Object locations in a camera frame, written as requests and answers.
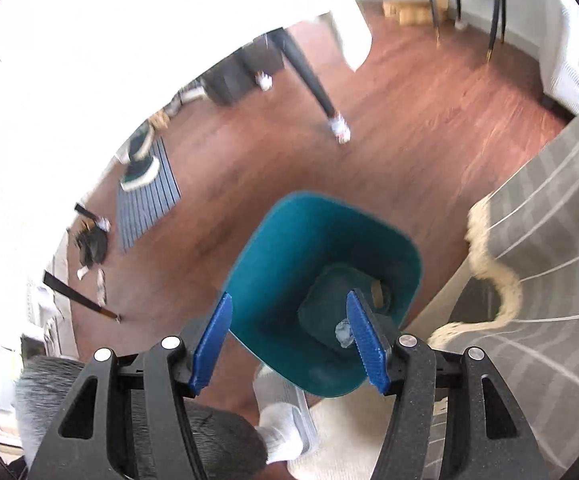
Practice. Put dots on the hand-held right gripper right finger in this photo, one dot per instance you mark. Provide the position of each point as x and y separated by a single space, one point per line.
368 345

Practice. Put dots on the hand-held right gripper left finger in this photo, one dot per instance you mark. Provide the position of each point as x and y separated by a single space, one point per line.
213 345

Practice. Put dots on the teal plastic waste bin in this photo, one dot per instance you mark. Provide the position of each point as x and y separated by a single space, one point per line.
289 240

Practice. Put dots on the beige rug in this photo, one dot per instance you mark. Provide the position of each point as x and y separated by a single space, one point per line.
344 435

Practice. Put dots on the white sock foot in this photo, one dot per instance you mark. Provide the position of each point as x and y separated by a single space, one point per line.
304 417

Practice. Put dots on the person's white sock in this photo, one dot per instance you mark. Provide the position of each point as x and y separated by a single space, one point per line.
282 432

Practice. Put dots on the black gold-tipped furniture leg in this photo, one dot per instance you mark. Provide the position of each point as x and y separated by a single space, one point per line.
77 297

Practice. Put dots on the black bag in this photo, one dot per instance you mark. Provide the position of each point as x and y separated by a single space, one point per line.
92 246

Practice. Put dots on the grey striped door mat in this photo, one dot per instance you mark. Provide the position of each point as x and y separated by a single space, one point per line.
149 200

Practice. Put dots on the dark green white shoe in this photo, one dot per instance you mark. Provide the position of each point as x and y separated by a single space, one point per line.
140 172

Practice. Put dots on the grey striped fringed blanket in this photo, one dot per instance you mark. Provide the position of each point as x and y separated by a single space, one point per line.
554 280

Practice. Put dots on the dark storage box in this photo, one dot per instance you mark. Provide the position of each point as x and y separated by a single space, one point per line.
229 77

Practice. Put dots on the black table leg white foot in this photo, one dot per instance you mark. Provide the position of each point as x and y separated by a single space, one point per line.
305 72

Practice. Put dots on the cardboard box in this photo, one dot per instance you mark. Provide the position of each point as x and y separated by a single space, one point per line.
409 11

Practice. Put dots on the white ribbed armchair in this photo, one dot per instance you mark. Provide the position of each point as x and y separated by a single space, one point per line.
567 55

